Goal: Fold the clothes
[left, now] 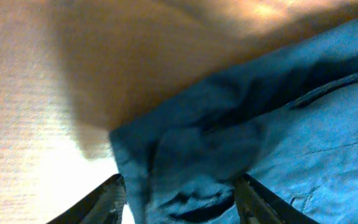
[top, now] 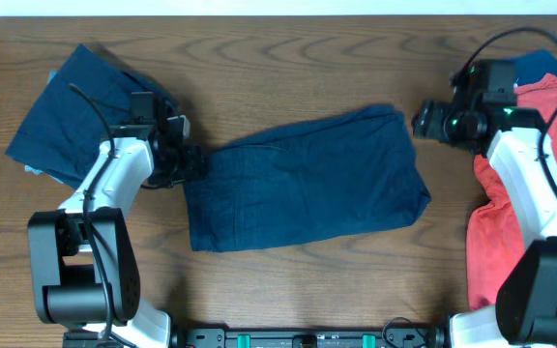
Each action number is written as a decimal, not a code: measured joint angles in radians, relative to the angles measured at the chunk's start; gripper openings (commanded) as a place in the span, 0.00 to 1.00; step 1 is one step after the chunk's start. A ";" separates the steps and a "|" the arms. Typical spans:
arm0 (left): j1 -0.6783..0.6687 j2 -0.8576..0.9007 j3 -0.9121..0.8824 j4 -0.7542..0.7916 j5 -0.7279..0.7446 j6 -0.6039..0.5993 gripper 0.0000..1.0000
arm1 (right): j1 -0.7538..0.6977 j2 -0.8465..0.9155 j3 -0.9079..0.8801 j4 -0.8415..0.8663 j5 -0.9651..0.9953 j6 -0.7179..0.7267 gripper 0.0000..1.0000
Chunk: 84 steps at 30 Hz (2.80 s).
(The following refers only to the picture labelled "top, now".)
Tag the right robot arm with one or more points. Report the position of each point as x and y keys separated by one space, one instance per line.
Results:
x=519 y=150

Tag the red orange t-shirt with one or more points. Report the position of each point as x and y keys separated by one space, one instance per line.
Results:
x=494 y=243

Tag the dark blue garment underneath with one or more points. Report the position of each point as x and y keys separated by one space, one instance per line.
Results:
x=532 y=67

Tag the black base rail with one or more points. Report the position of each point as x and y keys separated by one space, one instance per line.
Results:
x=399 y=332

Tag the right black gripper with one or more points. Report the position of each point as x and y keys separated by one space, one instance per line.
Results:
x=430 y=119

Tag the folded navy shorts stack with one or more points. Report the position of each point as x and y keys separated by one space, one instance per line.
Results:
x=61 y=134

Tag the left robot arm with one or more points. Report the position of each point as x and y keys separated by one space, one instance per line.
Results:
x=84 y=273

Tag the navy blue shorts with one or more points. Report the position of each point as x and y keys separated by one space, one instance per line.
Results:
x=307 y=182

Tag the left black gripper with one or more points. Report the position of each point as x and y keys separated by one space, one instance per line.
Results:
x=195 y=158

